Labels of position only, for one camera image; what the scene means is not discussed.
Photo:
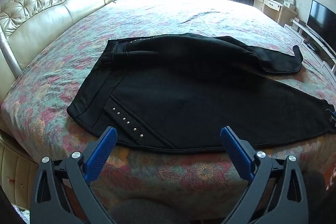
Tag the cream padded bed frame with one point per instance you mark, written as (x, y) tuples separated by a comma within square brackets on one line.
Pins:
[(15, 176)]

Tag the cream tufted leather headboard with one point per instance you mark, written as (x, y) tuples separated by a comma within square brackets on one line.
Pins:
[(44, 11)]

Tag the black pants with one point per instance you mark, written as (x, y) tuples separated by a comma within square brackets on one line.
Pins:
[(189, 98)]

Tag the flat screen television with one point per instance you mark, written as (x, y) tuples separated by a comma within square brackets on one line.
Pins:
[(321, 19)]

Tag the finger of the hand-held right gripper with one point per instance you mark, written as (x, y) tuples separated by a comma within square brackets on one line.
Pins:
[(334, 114)]

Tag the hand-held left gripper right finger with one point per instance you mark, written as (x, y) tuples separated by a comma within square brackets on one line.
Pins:
[(236, 151)]

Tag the cream dressing table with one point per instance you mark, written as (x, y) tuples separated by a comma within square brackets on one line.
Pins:
[(275, 7)]

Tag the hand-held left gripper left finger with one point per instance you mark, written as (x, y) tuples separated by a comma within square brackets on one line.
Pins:
[(101, 153)]

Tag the floral bedspread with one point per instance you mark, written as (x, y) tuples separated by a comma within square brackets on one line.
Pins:
[(162, 14)]

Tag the white television stand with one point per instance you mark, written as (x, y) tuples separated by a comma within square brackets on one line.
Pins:
[(315, 43)]

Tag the person's dark clothing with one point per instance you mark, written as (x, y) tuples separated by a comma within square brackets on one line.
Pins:
[(315, 183)]

